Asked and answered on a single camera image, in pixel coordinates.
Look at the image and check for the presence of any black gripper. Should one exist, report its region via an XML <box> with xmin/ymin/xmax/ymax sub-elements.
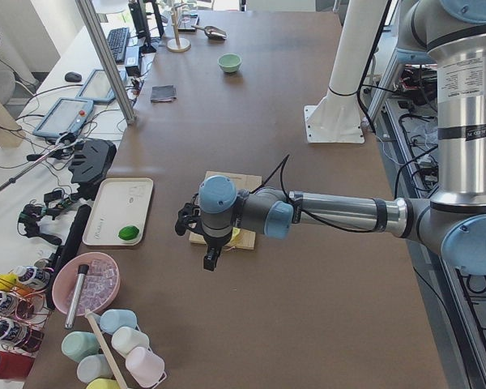
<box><xmin>203</xmin><ymin>227</ymin><xmax>232</xmax><ymax>271</ymax></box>

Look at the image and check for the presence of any green ceramic bowl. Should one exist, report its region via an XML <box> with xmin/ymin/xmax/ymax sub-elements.
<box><xmin>218</xmin><ymin>53</ymin><xmax>242</xmax><ymax>74</ymax></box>

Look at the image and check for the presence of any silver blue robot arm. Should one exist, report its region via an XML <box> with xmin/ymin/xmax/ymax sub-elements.
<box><xmin>178</xmin><ymin>1</ymin><xmax>486</xmax><ymax>276</ymax></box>

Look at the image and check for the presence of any pink bowl with ice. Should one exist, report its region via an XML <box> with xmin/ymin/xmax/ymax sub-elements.
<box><xmin>52</xmin><ymin>252</ymin><xmax>121</xmax><ymax>316</ymax></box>

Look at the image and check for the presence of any bamboo cutting board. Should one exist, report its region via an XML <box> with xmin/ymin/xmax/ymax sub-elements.
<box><xmin>189</xmin><ymin>171</ymin><xmax>262</xmax><ymax>250</ymax></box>

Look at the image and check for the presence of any green lime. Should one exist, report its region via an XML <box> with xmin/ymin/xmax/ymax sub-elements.
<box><xmin>117</xmin><ymin>225</ymin><xmax>140</xmax><ymax>242</ymax></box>

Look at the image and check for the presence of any cream serving tray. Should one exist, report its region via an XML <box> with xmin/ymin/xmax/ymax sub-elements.
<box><xmin>82</xmin><ymin>177</ymin><xmax>154</xmax><ymax>247</ymax></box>

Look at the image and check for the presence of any light blue cup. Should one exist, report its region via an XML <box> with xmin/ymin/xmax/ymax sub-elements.
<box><xmin>100</xmin><ymin>309</ymin><xmax>138</xmax><ymax>335</ymax></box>

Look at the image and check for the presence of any white cup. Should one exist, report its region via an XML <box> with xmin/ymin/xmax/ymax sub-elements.
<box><xmin>111</xmin><ymin>327</ymin><xmax>150</xmax><ymax>357</ymax></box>

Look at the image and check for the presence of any metal black-capped tube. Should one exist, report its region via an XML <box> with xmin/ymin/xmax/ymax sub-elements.
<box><xmin>64</xmin><ymin>264</ymin><xmax>89</xmax><ymax>330</ymax></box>

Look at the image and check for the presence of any pink cup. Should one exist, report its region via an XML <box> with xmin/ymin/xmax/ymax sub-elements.
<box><xmin>125</xmin><ymin>346</ymin><xmax>165</xmax><ymax>388</ymax></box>

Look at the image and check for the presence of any wooden stick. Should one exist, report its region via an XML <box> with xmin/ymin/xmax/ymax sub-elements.
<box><xmin>85</xmin><ymin>310</ymin><xmax>128</xmax><ymax>389</ymax></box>

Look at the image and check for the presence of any black cylinder bar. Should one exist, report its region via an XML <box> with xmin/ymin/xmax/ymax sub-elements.
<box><xmin>45</xmin><ymin>204</ymin><xmax>92</xmax><ymax>310</ymax></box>

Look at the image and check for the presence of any pale grey-blue cup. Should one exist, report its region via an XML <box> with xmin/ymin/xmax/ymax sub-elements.
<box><xmin>77</xmin><ymin>354</ymin><xmax>113</xmax><ymax>383</ymax></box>

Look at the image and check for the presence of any mint green cup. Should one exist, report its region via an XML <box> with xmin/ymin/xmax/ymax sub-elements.
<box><xmin>61</xmin><ymin>331</ymin><xmax>100</xmax><ymax>363</ymax></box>

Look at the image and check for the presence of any grey folded cloth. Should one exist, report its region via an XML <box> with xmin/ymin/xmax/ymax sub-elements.
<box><xmin>150</xmin><ymin>84</ymin><xmax>177</xmax><ymax>103</ymax></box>

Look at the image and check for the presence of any yellow cup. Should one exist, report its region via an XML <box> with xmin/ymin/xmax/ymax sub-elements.
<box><xmin>86</xmin><ymin>378</ymin><xmax>120</xmax><ymax>389</ymax></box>

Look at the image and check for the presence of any near teach pendant tablet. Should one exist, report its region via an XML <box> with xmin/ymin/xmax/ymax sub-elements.
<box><xmin>32</xmin><ymin>98</ymin><xmax>94</xmax><ymax>139</ymax></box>

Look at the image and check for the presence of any teach pendant tablet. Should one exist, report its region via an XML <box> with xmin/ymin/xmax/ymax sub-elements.
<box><xmin>32</xmin><ymin>98</ymin><xmax>94</xmax><ymax>139</ymax></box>
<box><xmin>76</xmin><ymin>69</ymin><xmax>115</xmax><ymax>105</ymax></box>

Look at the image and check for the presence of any far teach pendant tablet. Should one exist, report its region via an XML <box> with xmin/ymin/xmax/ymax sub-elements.
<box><xmin>76</xmin><ymin>69</ymin><xmax>115</xmax><ymax>105</ymax></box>

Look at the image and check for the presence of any black power adapter box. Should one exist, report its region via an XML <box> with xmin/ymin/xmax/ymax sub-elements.
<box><xmin>124</xmin><ymin>45</ymin><xmax>141</xmax><ymax>77</ymax></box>

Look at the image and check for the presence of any wooden stand with round base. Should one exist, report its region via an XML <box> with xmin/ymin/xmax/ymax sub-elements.
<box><xmin>166</xmin><ymin>0</ymin><xmax>192</xmax><ymax>53</ymax></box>

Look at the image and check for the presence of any metal scoop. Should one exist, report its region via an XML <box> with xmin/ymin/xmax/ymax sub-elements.
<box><xmin>192</xmin><ymin>24</ymin><xmax>227</xmax><ymax>41</ymax></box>

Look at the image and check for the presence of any black computer mouse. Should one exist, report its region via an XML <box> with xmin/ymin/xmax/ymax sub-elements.
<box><xmin>64</xmin><ymin>71</ymin><xmax>82</xmax><ymax>83</ymax></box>

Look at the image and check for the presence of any black keyboard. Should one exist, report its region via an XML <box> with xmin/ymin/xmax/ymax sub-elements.
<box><xmin>106</xmin><ymin>28</ymin><xmax>130</xmax><ymax>63</ymax></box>

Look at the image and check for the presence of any red cup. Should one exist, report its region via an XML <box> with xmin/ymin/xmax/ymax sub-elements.
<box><xmin>0</xmin><ymin>351</ymin><xmax>35</xmax><ymax>381</ymax></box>

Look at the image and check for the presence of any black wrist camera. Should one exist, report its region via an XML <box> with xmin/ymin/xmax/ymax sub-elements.
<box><xmin>175</xmin><ymin>203</ymin><xmax>203</xmax><ymax>236</ymax></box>

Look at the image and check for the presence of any black perforated bracket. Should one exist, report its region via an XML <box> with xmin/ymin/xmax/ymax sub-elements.
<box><xmin>68</xmin><ymin>139</ymin><xmax>117</xmax><ymax>185</ymax></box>

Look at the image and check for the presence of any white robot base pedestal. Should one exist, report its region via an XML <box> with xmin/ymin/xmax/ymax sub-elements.
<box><xmin>304</xmin><ymin>0</ymin><xmax>390</xmax><ymax>143</ymax></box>

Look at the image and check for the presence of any copper wire bottle rack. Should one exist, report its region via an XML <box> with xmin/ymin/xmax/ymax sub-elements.
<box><xmin>0</xmin><ymin>266</ymin><xmax>52</xmax><ymax>356</ymax></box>

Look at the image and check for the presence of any aluminium frame post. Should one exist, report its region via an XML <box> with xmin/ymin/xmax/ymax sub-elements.
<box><xmin>75</xmin><ymin>0</ymin><xmax>136</xmax><ymax>125</ymax></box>

